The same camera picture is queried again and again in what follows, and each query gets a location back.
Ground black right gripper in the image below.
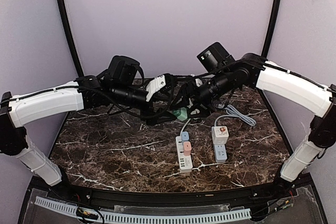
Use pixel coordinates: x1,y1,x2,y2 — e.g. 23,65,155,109
170,69,234,119

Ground green plug charger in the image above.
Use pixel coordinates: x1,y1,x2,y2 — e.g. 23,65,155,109
172,108,188,121

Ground blue plug charger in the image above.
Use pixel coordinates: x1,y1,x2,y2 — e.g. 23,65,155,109
181,131,190,142

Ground white cube socket adapter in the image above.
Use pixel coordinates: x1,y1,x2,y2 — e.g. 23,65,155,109
212,126,229,145

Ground pink plug charger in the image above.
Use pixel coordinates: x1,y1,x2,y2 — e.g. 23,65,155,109
183,141,192,156

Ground grey blue power strip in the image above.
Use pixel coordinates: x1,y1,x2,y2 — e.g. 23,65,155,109
213,144,227,163

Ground white power strip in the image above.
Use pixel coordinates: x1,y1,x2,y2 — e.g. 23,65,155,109
175,136,193,173

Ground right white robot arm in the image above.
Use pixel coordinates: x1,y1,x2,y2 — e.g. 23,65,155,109
179,50,335,200

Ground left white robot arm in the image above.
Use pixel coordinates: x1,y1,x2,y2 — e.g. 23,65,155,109
1,73,176,201

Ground small circuit board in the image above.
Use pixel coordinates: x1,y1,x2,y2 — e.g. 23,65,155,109
76,208,99,220

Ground grey power strip cable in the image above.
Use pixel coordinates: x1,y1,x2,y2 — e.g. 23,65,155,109
214,104,257,127

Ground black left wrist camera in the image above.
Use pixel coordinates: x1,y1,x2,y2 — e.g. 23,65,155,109
107,56,144,85

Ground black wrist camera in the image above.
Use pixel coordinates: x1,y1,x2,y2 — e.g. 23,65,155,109
107,56,144,85
197,42,235,72

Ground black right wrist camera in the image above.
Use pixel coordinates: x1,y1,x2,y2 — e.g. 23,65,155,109
197,42,235,72

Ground black front rail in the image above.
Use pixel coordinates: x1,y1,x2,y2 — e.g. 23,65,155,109
28,175,313,210

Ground left black frame post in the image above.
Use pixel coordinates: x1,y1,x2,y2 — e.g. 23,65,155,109
57,0,84,77

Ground black frame post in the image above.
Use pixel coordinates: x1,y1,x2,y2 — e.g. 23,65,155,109
261,0,281,58
57,0,84,77

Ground right black frame post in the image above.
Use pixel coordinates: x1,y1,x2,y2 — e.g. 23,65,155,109
261,0,281,58

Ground white slotted cable duct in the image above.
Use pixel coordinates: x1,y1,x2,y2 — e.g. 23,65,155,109
34,196,251,223

